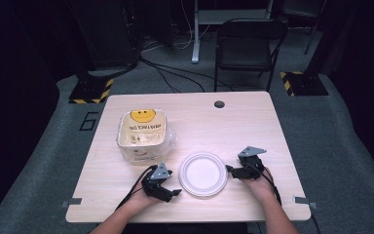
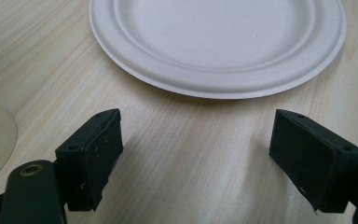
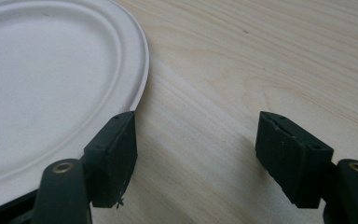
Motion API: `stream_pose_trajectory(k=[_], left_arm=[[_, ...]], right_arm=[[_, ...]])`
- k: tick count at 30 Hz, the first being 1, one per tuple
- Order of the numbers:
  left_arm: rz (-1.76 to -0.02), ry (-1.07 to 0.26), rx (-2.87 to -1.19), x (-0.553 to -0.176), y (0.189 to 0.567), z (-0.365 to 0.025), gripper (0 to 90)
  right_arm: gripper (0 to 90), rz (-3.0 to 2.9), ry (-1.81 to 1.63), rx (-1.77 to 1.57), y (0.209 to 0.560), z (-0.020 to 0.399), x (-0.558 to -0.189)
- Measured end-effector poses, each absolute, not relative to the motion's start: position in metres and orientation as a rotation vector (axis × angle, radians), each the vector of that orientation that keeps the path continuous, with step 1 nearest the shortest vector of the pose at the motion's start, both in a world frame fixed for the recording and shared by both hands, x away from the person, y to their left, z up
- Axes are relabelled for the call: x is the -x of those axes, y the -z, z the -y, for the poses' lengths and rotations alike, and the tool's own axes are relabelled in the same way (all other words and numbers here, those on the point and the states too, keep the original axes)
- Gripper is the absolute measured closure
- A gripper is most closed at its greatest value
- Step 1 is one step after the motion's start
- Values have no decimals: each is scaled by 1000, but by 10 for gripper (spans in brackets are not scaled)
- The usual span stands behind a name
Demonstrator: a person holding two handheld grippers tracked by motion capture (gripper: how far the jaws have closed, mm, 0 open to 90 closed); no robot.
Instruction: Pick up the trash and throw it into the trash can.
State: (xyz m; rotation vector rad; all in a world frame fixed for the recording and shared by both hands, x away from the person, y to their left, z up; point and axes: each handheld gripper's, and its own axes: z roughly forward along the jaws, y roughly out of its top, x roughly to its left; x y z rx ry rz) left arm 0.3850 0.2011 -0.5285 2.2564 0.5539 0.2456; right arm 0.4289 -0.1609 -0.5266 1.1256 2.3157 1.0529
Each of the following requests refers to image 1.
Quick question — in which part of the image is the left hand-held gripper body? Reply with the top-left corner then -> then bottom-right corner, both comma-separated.
141,161 -> 174,203

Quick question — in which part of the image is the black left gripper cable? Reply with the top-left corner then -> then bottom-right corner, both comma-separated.
114,164 -> 159,211

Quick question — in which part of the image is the black yellow-striped stand base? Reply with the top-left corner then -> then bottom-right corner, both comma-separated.
279,70 -> 330,98
68,71 -> 115,105

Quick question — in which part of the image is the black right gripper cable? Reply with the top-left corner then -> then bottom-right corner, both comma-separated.
252,164 -> 283,207

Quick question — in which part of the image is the person's right hand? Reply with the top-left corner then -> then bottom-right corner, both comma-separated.
239,167 -> 280,205

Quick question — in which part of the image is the grey table clamp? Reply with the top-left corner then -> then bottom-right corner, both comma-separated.
60,197 -> 83,209
291,194 -> 318,210

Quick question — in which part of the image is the person's left hand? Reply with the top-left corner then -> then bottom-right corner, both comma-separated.
125,185 -> 164,213

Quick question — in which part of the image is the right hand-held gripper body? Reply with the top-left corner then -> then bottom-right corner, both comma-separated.
232,145 -> 268,180

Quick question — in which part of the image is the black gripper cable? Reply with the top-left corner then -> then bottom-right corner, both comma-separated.
252,164 -> 283,207
114,164 -> 159,211

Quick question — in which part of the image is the white desk frame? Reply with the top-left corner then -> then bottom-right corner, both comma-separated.
190,0 -> 275,64

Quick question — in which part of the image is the black floor cable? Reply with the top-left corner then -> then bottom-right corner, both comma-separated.
138,55 -> 235,94

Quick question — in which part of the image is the white paper plate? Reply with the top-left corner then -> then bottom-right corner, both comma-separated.
178,151 -> 229,198

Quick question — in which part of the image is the black folding chair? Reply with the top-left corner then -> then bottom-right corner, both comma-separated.
212,18 -> 289,94

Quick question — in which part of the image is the clear bag with smiley box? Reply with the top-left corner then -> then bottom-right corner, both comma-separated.
116,108 -> 178,166

